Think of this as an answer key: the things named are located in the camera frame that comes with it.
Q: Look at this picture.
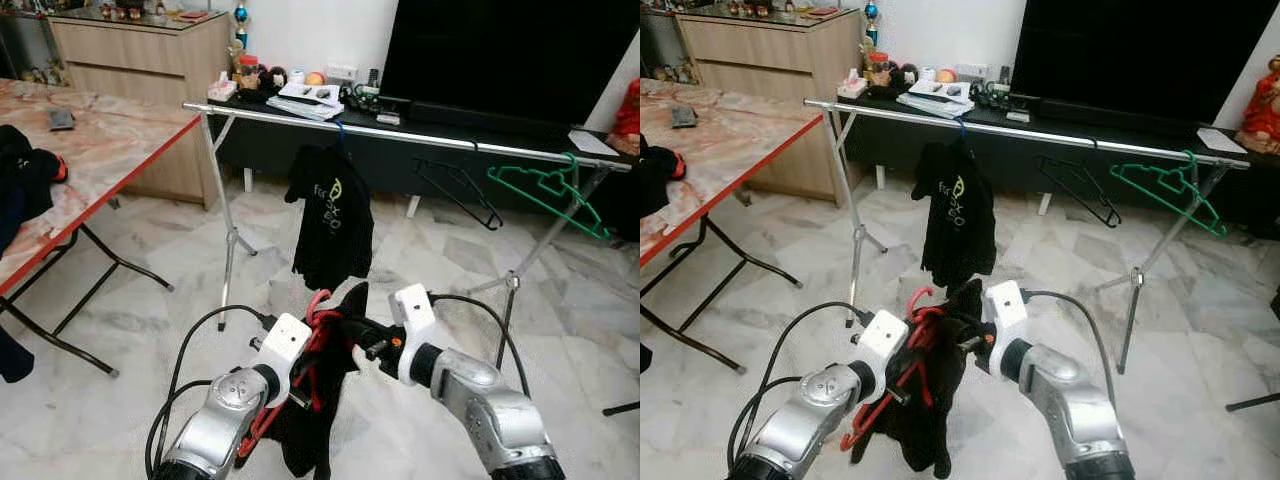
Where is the black clothes hanger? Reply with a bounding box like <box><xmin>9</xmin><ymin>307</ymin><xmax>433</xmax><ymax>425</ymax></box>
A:
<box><xmin>412</xmin><ymin>140</ymin><xmax>504</xmax><ymax>231</ymax></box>
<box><xmin>1035</xmin><ymin>138</ymin><xmax>1123</xmax><ymax>229</ymax></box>

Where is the black shirt with green logo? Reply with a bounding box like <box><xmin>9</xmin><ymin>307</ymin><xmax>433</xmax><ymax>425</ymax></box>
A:
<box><xmin>284</xmin><ymin>142</ymin><xmax>375</xmax><ymax>293</ymax></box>
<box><xmin>912</xmin><ymin>140</ymin><xmax>998</xmax><ymax>293</ymax></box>

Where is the light wooden cabinet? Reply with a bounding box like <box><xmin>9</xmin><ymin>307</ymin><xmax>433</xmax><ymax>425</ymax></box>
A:
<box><xmin>675</xmin><ymin>8</ymin><xmax>863</xmax><ymax>206</ymax></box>
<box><xmin>48</xmin><ymin>10</ymin><xmax>233</xmax><ymax>206</ymax></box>

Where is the red laughing buddha statue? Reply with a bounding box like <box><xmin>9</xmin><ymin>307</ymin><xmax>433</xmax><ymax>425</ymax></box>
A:
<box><xmin>603</xmin><ymin>78</ymin><xmax>641</xmax><ymax>156</ymax></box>
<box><xmin>1237</xmin><ymin>57</ymin><xmax>1280</xmax><ymax>156</ymax></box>

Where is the red clothes hanger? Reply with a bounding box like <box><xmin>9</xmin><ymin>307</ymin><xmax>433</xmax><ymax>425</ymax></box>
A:
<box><xmin>237</xmin><ymin>290</ymin><xmax>346</xmax><ymax>461</ymax></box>
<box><xmin>840</xmin><ymin>287</ymin><xmax>946</xmax><ymax>453</ymax></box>

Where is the green clothes hanger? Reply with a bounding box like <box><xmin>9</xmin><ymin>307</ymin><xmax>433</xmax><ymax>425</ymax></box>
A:
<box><xmin>487</xmin><ymin>152</ymin><xmax>613</xmax><ymax>241</ymax></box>
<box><xmin>1110</xmin><ymin>150</ymin><xmax>1229</xmax><ymax>238</ymax></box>

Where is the stack of white papers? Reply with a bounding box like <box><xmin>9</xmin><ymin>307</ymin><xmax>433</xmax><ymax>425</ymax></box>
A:
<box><xmin>895</xmin><ymin>80</ymin><xmax>976</xmax><ymax>119</ymax></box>
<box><xmin>265</xmin><ymin>82</ymin><xmax>346</xmax><ymax>123</ymax></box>

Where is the black clothes pile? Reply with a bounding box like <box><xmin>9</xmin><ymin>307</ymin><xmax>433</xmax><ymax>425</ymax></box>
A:
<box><xmin>0</xmin><ymin>125</ymin><xmax>69</xmax><ymax>253</ymax></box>
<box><xmin>640</xmin><ymin>135</ymin><xmax>686</xmax><ymax>216</ymax></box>

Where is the white paper sheet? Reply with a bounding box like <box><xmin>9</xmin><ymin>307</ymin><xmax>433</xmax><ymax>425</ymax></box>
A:
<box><xmin>567</xmin><ymin>130</ymin><xmax>621</xmax><ymax>158</ymax></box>
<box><xmin>1195</xmin><ymin>127</ymin><xmax>1249</xmax><ymax>154</ymax></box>

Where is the silver metal clothes rack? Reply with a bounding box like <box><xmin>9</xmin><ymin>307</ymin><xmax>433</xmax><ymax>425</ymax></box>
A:
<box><xmin>803</xmin><ymin>98</ymin><xmax>1251</xmax><ymax>376</ymax></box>
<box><xmin>183</xmin><ymin>100</ymin><xmax>635</xmax><ymax>371</ymax></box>

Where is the black soundbar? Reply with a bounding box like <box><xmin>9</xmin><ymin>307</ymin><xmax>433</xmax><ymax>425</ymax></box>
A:
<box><xmin>405</xmin><ymin>98</ymin><xmax>576</xmax><ymax>136</ymax></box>
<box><xmin>1035</xmin><ymin>97</ymin><xmax>1201</xmax><ymax>136</ymax></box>

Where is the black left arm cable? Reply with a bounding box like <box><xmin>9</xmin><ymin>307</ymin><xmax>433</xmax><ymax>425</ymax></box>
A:
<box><xmin>145</xmin><ymin>305</ymin><xmax>276</xmax><ymax>476</ymax></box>
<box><xmin>727</xmin><ymin>302</ymin><xmax>876</xmax><ymax>471</ymax></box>

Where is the black flat television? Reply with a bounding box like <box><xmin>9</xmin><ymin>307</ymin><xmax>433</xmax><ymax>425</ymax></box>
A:
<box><xmin>1010</xmin><ymin>0</ymin><xmax>1280</xmax><ymax>126</ymax></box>
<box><xmin>378</xmin><ymin>0</ymin><xmax>641</xmax><ymax>126</ymax></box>

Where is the black television console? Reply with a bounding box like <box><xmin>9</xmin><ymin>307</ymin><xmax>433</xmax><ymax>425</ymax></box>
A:
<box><xmin>210</xmin><ymin>90</ymin><xmax>641</xmax><ymax>216</ymax></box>
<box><xmin>835</xmin><ymin>90</ymin><xmax>1280</xmax><ymax>241</ymax></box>

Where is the marble table with red edge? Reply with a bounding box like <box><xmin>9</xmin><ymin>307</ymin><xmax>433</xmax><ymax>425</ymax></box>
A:
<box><xmin>640</xmin><ymin>78</ymin><xmax>826</xmax><ymax>376</ymax></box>
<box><xmin>0</xmin><ymin>78</ymin><xmax>204</xmax><ymax>379</ymax></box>

